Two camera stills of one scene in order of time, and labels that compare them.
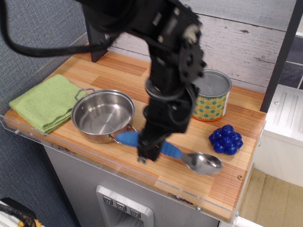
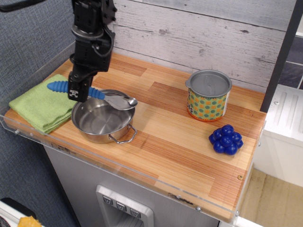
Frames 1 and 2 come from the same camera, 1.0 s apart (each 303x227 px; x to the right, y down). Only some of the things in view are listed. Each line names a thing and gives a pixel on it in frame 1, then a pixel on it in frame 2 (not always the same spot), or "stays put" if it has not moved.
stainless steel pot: [97, 115] stays put
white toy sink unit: [280, 155] stays put
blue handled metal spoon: [200, 163] -> [120, 101]
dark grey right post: [283, 56] stays put
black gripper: [168, 111] -> [91, 56]
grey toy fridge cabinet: [99, 196] stays put
